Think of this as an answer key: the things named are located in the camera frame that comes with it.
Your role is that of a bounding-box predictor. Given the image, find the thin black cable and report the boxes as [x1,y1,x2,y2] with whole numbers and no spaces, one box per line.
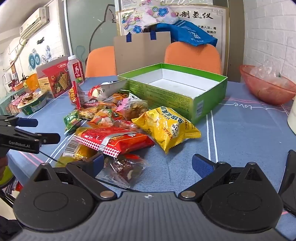
[38,150,59,164]

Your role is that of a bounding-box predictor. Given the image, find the yellow chip packet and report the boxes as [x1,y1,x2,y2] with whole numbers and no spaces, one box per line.
[132,106,201,154]

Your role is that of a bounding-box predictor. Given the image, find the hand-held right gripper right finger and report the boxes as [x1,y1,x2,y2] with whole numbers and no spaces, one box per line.
[178,153,270,201]

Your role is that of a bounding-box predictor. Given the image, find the black flat device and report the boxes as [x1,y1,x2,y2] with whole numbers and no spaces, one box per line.
[277,149,296,217]

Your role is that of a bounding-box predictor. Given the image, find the floral cloth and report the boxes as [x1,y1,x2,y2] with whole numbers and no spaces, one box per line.
[122,0,177,35]

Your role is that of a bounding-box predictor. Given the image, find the red label juice bottle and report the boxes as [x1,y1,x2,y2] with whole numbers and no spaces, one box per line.
[67,55,84,93]

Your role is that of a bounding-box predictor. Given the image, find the dark red label snack packet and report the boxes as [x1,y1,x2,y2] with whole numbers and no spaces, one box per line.
[77,98,102,120]

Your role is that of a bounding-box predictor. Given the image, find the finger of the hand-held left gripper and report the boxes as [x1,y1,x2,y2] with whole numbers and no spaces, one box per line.
[10,127,61,145]
[0,114,39,128]

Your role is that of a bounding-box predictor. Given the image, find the red puffed snack packet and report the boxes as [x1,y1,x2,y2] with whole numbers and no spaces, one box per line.
[88,85,103,99]

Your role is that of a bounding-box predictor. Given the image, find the blue plate wall decoration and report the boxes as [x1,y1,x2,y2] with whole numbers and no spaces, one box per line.
[28,45,52,70]

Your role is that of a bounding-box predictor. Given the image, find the white air conditioner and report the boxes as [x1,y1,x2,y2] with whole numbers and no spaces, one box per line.
[20,6,50,39]

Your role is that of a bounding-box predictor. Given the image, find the blue striped tablecloth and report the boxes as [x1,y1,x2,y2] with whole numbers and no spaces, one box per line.
[7,75,296,223]

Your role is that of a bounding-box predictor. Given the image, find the yellow clear packet with barcode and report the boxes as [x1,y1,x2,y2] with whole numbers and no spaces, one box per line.
[54,133,97,167]

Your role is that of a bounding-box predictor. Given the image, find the brown cardboard sheet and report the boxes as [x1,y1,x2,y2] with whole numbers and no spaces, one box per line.
[113,31,171,76]

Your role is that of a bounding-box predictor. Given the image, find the clear nut packet pink edge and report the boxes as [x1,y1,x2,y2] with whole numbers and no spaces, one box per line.
[116,94,149,121]

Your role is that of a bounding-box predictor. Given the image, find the large red snack packet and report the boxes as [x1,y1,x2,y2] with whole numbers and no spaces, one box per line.
[75,127,155,158]

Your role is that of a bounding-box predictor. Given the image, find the slim red yellow snack packet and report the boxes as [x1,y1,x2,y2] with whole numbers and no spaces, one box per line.
[69,85,83,110]

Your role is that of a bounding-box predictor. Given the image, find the instant noodle bowl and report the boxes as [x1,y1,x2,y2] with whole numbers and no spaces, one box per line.
[17,91,48,115]

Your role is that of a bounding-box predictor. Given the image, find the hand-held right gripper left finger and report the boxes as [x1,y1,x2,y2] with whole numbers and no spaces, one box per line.
[28,153,117,201]

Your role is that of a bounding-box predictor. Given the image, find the small green snack packet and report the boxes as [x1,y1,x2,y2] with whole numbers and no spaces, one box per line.
[63,110,82,135]

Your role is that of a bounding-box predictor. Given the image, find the orange chair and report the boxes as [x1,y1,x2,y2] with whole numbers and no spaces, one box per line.
[164,42,223,75]
[85,46,117,78]

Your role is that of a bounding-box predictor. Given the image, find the silver snack packet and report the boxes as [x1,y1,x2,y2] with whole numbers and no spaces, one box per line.
[100,79,129,96]

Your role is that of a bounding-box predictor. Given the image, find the red plastic bowl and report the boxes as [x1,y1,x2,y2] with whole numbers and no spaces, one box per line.
[239,65,296,106]

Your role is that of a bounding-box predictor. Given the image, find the clear packet of red dates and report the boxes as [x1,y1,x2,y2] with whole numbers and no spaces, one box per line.
[102,154,148,189]

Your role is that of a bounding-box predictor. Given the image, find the green cardboard box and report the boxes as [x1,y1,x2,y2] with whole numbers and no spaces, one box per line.
[117,63,228,125]

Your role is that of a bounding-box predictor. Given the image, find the white kettle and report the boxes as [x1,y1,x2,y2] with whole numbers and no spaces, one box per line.
[287,105,296,136]

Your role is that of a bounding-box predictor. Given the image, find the clear plastic bag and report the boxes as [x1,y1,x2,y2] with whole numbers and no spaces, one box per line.
[248,59,293,85]

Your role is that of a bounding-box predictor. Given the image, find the blue fabric bag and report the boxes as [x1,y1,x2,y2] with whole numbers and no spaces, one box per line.
[156,20,218,47]

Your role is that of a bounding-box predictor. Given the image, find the orange white snack packet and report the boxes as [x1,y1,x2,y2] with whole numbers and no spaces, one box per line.
[89,109,116,127]

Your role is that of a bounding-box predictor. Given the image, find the white wall poster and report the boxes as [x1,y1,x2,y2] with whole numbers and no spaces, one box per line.
[115,4,226,62]

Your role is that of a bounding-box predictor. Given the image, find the orange snack packet dark contents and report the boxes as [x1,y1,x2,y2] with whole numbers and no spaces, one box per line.
[106,90,130,102]

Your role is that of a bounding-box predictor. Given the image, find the large red cracker box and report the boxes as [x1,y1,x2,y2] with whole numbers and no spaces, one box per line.
[36,60,75,99]

